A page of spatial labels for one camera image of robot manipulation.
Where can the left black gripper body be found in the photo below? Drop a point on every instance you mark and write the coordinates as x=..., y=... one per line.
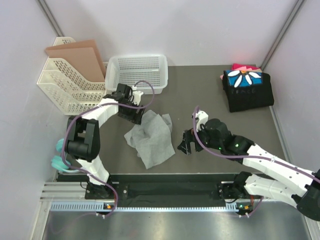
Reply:
x=129, y=109

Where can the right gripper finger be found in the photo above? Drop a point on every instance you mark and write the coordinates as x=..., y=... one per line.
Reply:
x=187, y=139
x=198, y=147

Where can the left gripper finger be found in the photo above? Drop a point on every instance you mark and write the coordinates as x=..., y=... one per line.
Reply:
x=126, y=115
x=137, y=114

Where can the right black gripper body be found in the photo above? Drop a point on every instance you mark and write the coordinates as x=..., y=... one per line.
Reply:
x=214, y=144

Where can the grey t shirt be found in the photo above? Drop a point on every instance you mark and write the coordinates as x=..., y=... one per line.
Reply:
x=152, y=139

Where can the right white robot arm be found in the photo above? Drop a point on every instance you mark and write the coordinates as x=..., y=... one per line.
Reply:
x=287, y=183

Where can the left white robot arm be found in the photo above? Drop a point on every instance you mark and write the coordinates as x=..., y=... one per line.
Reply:
x=83, y=141

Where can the white perforated plastic basket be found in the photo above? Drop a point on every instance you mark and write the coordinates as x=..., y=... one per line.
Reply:
x=151, y=70

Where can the black folded flower t shirt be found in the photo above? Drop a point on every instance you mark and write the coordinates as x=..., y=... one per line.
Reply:
x=246, y=90

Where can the brown cardboard folder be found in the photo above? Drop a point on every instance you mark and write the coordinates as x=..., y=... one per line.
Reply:
x=84, y=56

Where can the cream perforated file organizer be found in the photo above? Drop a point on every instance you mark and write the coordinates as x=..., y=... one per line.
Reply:
x=66, y=87

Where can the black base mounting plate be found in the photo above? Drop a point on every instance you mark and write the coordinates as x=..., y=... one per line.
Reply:
x=159, y=190

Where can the pink folded t shirt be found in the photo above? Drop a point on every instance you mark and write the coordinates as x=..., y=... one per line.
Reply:
x=245, y=67

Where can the teal cat ear headphones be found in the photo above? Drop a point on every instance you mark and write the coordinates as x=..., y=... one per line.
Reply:
x=57, y=162

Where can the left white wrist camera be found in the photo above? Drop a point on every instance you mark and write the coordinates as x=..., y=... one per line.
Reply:
x=135, y=96

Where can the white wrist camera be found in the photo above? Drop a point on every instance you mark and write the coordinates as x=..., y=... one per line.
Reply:
x=200, y=118
x=135, y=96

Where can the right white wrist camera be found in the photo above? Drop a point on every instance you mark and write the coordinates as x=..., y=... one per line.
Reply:
x=200, y=118

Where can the grey slotted cable duct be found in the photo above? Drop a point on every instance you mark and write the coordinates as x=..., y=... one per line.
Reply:
x=68, y=206

